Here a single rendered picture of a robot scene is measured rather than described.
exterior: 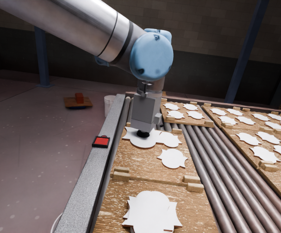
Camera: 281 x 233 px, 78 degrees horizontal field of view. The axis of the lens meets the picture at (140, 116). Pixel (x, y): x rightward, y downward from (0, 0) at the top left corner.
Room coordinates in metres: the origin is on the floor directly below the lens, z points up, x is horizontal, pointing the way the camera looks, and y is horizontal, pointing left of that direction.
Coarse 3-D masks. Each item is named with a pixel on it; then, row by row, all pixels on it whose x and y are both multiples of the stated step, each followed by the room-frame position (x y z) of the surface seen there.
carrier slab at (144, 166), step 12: (168, 132) 0.90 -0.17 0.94; (120, 144) 0.71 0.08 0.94; (156, 144) 0.76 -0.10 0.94; (180, 144) 0.79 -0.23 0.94; (120, 156) 0.62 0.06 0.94; (132, 156) 0.63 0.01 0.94; (144, 156) 0.64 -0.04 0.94; (156, 156) 0.66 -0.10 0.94; (132, 168) 0.56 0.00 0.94; (144, 168) 0.56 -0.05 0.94; (156, 168) 0.57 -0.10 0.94; (180, 168) 0.59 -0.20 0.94; (192, 168) 0.60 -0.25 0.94; (144, 180) 0.51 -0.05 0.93; (156, 180) 0.51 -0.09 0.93; (168, 180) 0.51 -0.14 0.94; (180, 180) 0.52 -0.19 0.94
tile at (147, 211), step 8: (128, 200) 0.37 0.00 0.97; (136, 200) 0.38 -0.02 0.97; (144, 200) 0.38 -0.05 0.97; (152, 200) 0.39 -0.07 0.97; (136, 208) 0.35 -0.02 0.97; (144, 208) 0.35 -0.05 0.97; (152, 208) 0.36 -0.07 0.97; (160, 208) 0.36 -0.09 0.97; (168, 208) 0.37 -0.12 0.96; (136, 216) 0.33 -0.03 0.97; (144, 216) 0.33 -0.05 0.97; (152, 216) 0.33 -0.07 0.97; (160, 216) 0.34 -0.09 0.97; (128, 224) 0.30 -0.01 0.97; (136, 224) 0.30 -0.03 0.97; (144, 224) 0.31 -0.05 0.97; (152, 224) 0.31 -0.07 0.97; (160, 224) 0.31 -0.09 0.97; (168, 224) 0.32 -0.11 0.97; (136, 232) 0.28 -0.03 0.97; (144, 232) 0.29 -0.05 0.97; (152, 232) 0.29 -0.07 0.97; (160, 232) 0.29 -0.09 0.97
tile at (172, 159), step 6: (162, 150) 0.70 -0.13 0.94; (168, 150) 0.70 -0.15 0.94; (174, 150) 0.71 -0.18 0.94; (162, 156) 0.65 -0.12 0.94; (168, 156) 0.66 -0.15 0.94; (174, 156) 0.66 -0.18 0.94; (180, 156) 0.67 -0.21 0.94; (162, 162) 0.61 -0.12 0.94; (168, 162) 0.61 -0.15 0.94; (174, 162) 0.62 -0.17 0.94; (180, 162) 0.62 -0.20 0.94; (168, 168) 0.58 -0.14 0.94; (174, 168) 0.58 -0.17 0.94
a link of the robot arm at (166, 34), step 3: (144, 30) 0.48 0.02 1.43; (147, 30) 0.47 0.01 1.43; (150, 30) 0.46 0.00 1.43; (153, 30) 0.46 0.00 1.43; (156, 30) 0.46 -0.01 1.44; (159, 30) 0.47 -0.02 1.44; (162, 30) 0.47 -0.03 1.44; (159, 33) 0.46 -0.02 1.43; (162, 33) 0.46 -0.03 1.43; (165, 33) 0.46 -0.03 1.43; (168, 33) 0.47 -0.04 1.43; (165, 36) 0.46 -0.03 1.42; (168, 36) 0.47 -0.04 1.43; (171, 36) 0.49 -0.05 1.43; (168, 39) 0.47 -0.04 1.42
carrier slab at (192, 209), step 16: (112, 176) 0.50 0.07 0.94; (112, 192) 0.43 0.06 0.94; (128, 192) 0.43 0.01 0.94; (176, 192) 0.46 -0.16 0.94; (192, 192) 0.47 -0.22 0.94; (112, 208) 0.37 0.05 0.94; (128, 208) 0.37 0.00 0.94; (176, 208) 0.40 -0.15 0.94; (192, 208) 0.40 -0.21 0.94; (208, 208) 0.41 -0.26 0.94; (96, 224) 0.31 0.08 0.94; (112, 224) 0.32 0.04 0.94; (192, 224) 0.35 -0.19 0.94; (208, 224) 0.36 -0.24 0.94
